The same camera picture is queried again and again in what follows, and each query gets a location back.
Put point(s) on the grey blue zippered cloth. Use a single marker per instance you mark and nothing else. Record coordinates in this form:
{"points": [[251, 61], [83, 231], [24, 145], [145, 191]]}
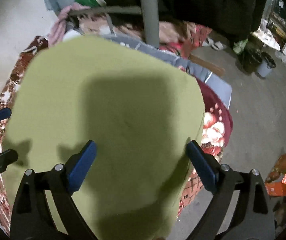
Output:
{"points": [[200, 67]]}

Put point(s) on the brown cardboard piece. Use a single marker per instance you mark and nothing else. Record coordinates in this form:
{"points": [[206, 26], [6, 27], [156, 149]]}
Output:
{"points": [[208, 65]]}

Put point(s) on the grey metal pole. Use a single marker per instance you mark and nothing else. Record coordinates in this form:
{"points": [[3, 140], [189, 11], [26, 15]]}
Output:
{"points": [[149, 10]]}

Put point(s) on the white cloth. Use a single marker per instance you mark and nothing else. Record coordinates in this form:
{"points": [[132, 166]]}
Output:
{"points": [[71, 33]]}

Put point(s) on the pink cloth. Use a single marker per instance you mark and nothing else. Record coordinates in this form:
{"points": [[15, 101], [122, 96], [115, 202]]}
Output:
{"points": [[60, 25]]}

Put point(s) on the olive green hooded jacket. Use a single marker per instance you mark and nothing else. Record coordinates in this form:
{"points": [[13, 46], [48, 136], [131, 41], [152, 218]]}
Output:
{"points": [[107, 117]]}

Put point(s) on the red patterned cloth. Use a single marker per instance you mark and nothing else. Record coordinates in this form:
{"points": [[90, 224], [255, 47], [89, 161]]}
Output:
{"points": [[198, 35]]}

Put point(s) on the white slipper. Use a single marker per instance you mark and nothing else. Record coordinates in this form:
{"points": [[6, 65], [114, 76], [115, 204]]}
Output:
{"points": [[218, 46], [207, 41]]}

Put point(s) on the shiny metal sheet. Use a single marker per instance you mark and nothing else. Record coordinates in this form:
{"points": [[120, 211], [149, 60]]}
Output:
{"points": [[268, 38]]}

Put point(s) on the grey metal rail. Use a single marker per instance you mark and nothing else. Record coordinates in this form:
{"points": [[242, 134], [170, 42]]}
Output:
{"points": [[107, 10]]}

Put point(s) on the grey bucket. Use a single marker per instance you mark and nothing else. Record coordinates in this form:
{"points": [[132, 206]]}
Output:
{"points": [[264, 70]]}

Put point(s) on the black bin bag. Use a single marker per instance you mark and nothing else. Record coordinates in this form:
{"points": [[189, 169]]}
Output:
{"points": [[250, 60]]}

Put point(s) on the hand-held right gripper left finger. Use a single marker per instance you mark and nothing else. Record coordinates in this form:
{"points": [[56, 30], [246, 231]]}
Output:
{"points": [[82, 165]]}

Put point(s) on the dark hanging clothing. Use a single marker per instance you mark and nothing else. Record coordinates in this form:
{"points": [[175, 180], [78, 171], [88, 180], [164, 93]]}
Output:
{"points": [[208, 5]]}

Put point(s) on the beige floral quilt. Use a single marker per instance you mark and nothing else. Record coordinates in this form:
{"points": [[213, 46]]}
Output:
{"points": [[92, 25]]}

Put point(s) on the brown red floral blanket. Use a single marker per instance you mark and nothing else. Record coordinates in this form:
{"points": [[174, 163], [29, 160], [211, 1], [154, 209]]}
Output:
{"points": [[12, 85]]}

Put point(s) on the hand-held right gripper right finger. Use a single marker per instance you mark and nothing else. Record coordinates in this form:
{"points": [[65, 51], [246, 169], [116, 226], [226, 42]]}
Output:
{"points": [[200, 165]]}

